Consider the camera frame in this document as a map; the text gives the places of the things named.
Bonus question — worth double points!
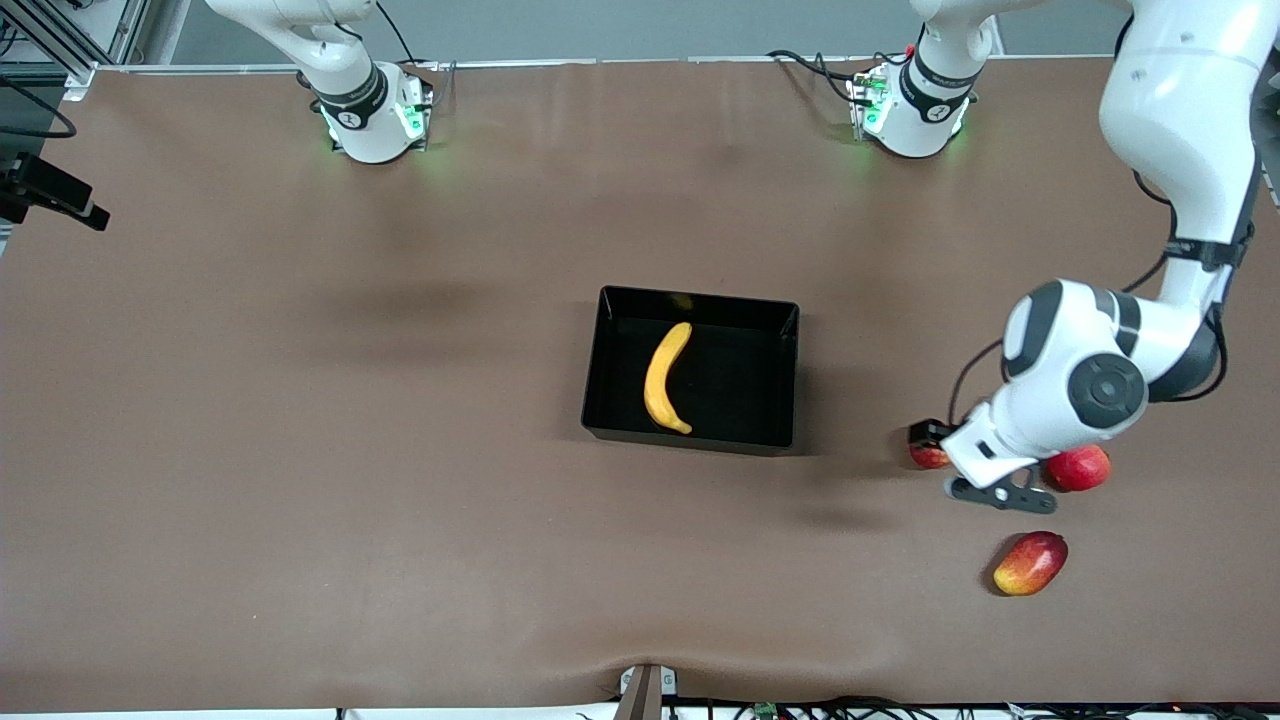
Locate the black plastic box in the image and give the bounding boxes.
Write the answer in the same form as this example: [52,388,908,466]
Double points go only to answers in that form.
[581,286,801,457]

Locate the yellow banana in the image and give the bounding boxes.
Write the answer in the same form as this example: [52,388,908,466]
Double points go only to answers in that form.
[644,321,694,435]

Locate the red yellow mango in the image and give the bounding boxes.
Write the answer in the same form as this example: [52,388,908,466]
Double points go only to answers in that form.
[993,531,1069,597]

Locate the brown table cloth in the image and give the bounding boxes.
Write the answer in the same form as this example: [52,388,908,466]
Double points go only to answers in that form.
[0,57,1280,713]

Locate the metal table clamp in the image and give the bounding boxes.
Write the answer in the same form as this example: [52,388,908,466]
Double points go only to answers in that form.
[615,663,681,720]

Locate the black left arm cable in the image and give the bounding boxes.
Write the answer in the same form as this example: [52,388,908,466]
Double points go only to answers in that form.
[947,170,1233,429]

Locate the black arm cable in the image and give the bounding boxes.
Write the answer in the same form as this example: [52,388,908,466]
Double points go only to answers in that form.
[0,75,78,139]
[947,170,1233,429]

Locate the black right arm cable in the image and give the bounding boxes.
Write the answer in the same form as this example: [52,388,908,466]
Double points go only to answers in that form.
[0,75,78,139]

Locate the aluminium frame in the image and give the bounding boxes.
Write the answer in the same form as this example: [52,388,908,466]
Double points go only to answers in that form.
[0,0,151,96]

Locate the black base cable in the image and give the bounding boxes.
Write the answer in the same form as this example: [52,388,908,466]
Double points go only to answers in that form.
[767,48,863,101]
[375,0,446,101]

